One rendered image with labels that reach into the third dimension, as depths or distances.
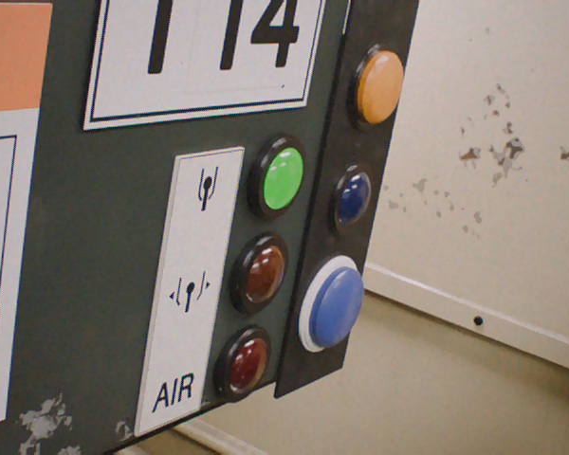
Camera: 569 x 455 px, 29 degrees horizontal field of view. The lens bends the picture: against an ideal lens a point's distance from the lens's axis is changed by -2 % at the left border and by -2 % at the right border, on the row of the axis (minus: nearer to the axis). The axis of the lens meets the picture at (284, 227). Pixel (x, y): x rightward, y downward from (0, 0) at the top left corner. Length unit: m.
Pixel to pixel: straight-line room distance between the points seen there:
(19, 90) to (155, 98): 0.05
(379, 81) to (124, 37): 0.12
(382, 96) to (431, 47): 0.79
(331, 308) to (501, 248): 0.76
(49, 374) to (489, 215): 0.88
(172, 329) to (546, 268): 0.83
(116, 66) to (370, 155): 0.14
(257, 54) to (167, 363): 0.09
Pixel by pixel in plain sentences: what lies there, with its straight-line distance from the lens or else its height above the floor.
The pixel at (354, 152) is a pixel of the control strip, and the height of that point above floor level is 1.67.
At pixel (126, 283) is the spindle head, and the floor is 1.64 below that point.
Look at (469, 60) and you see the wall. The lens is 1.14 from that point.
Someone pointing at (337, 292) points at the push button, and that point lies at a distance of 0.39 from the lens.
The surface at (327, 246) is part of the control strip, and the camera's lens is 0.39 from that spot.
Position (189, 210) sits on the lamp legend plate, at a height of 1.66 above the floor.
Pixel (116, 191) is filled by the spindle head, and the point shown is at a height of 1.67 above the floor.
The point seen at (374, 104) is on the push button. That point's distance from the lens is 0.38.
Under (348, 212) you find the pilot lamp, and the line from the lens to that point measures 0.39.
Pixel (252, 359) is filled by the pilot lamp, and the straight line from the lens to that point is 0.36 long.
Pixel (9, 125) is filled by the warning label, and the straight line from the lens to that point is 0.26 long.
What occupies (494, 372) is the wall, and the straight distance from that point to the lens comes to 1.19.
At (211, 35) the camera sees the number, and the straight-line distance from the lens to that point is 0.30.
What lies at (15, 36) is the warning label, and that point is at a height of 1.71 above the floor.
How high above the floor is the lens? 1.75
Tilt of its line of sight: 17 degrees down
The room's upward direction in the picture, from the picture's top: 11 degrees clockwise
